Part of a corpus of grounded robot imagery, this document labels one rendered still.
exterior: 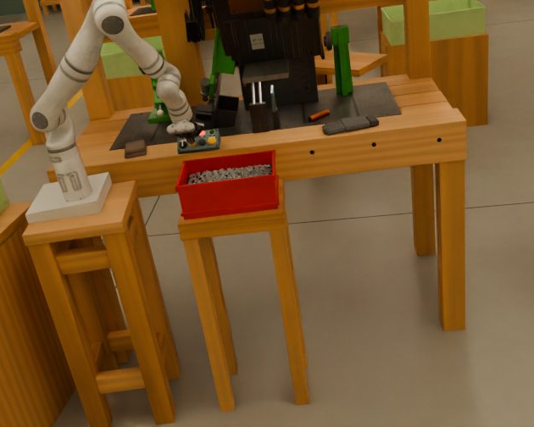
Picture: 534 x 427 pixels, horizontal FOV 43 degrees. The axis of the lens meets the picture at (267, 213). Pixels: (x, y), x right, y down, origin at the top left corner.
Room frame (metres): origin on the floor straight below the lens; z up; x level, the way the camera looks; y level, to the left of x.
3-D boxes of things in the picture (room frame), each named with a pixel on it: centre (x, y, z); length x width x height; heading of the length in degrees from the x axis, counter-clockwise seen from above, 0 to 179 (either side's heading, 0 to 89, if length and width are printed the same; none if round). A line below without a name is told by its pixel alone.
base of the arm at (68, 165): (2.06, 0.61, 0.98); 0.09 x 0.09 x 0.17; 83
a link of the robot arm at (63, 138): (2.06, 0.62, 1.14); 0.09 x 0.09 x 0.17; 69
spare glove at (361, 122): (2.28, -0.34, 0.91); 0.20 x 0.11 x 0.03; 94
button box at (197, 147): (2.31, 0.20, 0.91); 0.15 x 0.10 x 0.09; 85
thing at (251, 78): (2.48, -0.08, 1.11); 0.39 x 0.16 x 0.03; 175
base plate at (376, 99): (2.59, -0.01, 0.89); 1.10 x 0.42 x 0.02; 85
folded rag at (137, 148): (2.35, 0.44, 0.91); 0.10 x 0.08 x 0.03; 5
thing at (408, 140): (2.31, 0.01, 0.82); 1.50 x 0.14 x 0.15; 85
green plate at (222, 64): (2.53, 0.07, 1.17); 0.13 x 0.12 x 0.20; 85
